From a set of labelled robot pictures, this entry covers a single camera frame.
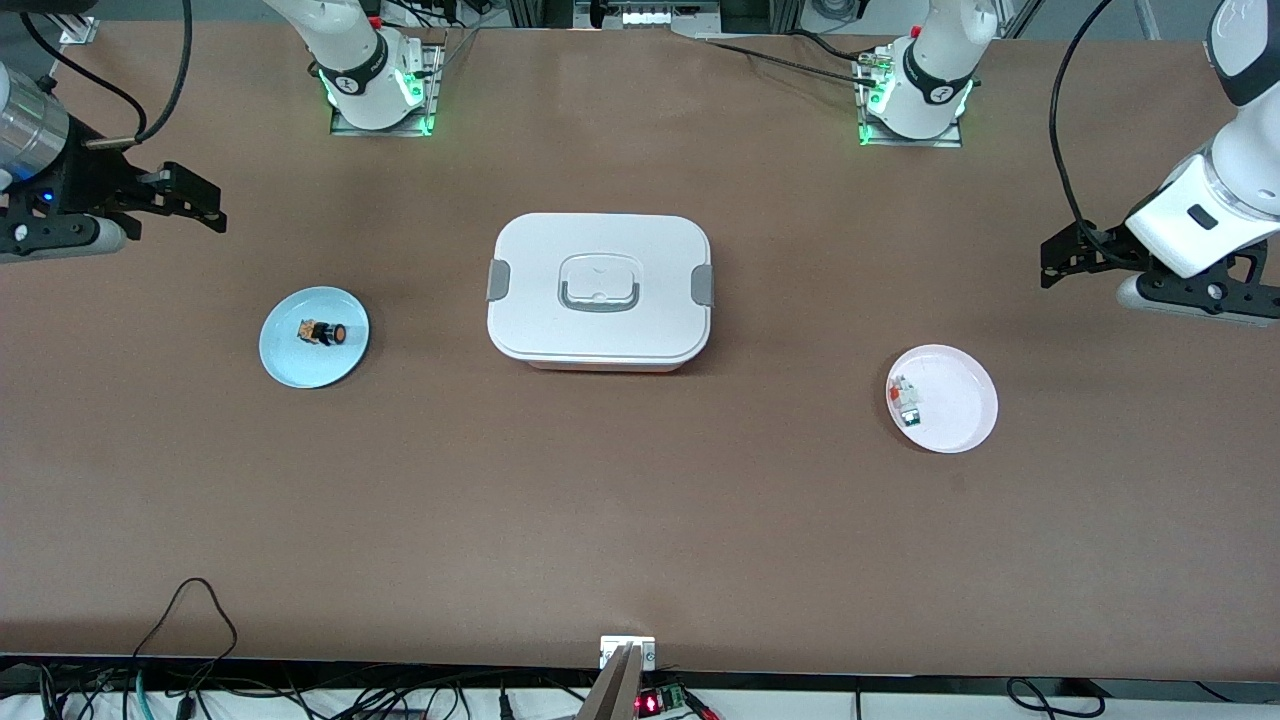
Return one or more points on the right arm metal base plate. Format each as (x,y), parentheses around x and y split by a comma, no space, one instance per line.
(435,100)

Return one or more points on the grey camera mount beam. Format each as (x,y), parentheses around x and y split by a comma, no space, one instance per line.
(615,695)

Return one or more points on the light blue round plate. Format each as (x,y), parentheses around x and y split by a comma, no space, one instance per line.
(300,365)

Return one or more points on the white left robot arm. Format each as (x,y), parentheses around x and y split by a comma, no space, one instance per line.
(1200,220)

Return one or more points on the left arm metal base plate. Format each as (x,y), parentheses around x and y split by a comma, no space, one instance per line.
(940,142)

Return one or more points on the circuit board with red LED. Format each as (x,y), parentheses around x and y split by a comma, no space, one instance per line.
(650,703)

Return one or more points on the orange black push switch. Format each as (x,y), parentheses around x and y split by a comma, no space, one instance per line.
(325,332)

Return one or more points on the pink round plate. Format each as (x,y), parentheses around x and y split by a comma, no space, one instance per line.
(960,430)

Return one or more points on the white metal camera bracket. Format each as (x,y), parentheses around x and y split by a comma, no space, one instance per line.
(610,650)

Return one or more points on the white switch with red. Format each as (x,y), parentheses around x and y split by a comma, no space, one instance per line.
(903,388)

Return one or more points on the white lidded lunch box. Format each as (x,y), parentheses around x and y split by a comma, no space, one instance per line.
(600,340)

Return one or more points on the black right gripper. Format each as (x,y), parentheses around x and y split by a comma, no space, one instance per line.
(88,182)

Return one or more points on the white switch with green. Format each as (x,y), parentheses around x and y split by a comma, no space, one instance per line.
(910,412)

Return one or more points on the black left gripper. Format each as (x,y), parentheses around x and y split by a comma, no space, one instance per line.
(1093,250)

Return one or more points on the aluminium corner profile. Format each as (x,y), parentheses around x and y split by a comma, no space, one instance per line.
(80,32)

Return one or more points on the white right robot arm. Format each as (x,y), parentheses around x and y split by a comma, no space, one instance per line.
(350,40)

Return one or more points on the aluminium frame rail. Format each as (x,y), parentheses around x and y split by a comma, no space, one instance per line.
(530,12)

